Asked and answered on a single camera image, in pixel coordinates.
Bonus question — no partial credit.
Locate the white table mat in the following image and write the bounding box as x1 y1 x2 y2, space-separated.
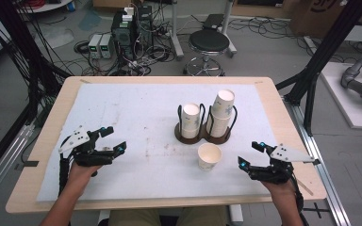
36 82 281 202

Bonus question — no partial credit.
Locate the person's right leg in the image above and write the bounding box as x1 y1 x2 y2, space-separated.
174 205 226 226

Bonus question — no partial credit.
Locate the white table leg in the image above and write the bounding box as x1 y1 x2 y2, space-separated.
227 203 244 226

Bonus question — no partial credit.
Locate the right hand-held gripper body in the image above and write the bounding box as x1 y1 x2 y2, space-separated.
247 143 321 186

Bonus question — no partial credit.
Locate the black metal frame post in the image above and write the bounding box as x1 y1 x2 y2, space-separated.
0 0 74 126
275 0 362 137

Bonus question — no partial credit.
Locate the black round stool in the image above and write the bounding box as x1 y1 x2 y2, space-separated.
183 28 231 77

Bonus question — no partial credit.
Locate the person's left leg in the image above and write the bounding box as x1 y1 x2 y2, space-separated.
107 208 162 226

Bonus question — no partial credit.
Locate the white floor platform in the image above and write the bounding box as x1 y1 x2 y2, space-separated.
320 61 362 131

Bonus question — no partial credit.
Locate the flat black device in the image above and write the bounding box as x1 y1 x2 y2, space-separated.
202 13 226 31

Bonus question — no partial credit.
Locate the short stack of paper cups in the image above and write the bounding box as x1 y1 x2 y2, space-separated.
180 103 202 139

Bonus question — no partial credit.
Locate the red cable bundle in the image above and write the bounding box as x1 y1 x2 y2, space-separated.
21 0 47 9

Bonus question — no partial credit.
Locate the tangle of floor cables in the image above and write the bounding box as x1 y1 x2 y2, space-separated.
73 39 177 77
228 16 309 49

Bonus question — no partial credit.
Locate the person's leg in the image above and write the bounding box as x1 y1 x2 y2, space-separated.
174 205 226 226
107 208 162 226

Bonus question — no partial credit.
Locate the aluminium floor rail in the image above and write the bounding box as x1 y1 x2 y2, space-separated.
283 96 352 226
0 122 36 211

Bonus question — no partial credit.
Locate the white round table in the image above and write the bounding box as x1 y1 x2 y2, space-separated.
14 0 74 14

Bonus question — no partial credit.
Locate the white adapter box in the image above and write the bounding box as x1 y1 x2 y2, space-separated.
122 6 136 23

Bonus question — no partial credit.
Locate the white paper cup blue print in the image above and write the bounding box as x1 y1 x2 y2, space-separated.
197 142 223 172

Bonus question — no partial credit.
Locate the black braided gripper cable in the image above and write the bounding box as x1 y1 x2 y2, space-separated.
289 172 309 226
58 155 73 198

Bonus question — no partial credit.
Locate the grey power supply unit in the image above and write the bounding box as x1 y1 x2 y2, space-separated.
99 32 114 60
87 33 103 60

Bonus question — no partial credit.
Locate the thin wooden stick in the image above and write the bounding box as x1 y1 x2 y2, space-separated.
296 178 315 197

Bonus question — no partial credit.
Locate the person's right hand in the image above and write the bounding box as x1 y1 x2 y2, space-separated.
259 178 297 202

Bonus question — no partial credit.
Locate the brown cardboard box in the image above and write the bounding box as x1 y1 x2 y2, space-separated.
288 0 362 40

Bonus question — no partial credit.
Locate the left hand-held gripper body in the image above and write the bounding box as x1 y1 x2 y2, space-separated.
58 124 114 168

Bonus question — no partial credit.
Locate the person's left hand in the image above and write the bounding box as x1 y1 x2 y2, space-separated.
67 162 104 190

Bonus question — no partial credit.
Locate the white stand leg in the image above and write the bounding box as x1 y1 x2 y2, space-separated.
221 0 239 59
168 0 186 61

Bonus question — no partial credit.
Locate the dark double cup holder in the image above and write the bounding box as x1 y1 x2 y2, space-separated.
173 103 239 146

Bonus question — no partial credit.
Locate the black computer tower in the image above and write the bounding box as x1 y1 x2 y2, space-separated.
136 4 155 49
110 10 137 61

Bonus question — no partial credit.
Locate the tall stack of paper cups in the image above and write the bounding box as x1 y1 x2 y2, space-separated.
206 89 236 138

